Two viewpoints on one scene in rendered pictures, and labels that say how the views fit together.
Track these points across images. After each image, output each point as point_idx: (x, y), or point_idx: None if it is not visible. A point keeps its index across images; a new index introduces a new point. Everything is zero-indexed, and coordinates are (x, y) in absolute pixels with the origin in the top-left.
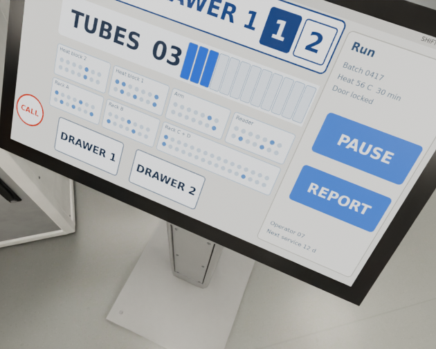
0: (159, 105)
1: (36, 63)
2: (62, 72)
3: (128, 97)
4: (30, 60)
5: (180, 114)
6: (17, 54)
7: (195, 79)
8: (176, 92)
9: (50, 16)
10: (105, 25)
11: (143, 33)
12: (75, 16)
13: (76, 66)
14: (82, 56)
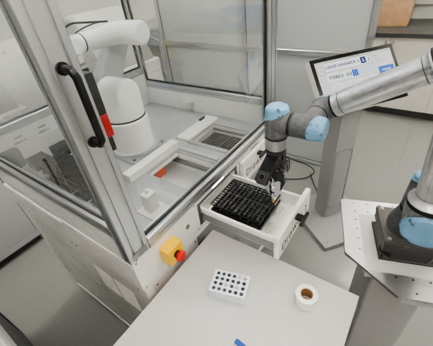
0: (353, 83)
1: (326, 91)
2: (332, 89)
3: (347, 86)
4: (325, 91)
5: (357, 82)
6: (322, 92)
7: (356, 75)
8: (354, 79)
9: (325, 80)
10: (336, 75)
11: (343, 73)
12: (330, 77)
13: (335, 86)
14: (335, 84)
